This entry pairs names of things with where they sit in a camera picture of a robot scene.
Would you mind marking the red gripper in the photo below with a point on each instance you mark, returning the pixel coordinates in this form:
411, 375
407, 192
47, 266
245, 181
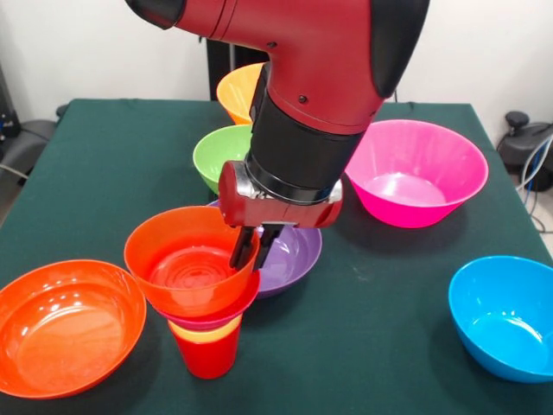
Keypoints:
238, 203

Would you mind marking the purple bowl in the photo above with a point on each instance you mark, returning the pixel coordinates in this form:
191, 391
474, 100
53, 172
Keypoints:
294, 255

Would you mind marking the small orange bowl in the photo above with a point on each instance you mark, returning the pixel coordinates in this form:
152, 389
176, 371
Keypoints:
186, 259

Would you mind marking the small crimson bowl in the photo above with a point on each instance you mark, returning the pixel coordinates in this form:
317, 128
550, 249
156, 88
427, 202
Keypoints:
220, 318

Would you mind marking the stack of yellow cups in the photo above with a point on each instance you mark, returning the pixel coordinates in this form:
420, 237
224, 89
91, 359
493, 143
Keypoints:
207, 333

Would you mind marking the red cup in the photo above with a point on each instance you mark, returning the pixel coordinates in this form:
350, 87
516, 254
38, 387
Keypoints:
207, 359

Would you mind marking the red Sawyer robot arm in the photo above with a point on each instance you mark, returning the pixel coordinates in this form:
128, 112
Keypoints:
320, 78

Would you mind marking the green bowl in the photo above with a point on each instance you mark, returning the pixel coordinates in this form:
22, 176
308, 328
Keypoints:
220, 156

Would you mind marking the dark green table cloth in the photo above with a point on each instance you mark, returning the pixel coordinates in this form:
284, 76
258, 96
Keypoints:
380, 259

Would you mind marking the large light orange bowl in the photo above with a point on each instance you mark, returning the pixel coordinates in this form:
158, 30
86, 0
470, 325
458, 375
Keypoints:
238, 91

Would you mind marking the large magenta bowl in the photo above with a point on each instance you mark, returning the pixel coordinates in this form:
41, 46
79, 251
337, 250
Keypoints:
415, 173

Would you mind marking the large red-orange bowl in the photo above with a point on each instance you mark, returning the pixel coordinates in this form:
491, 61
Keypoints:
65, 333

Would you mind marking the black chair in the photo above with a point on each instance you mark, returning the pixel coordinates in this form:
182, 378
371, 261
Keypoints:
30, 138

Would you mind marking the blue bowl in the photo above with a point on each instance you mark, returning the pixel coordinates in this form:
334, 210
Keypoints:
505, 320

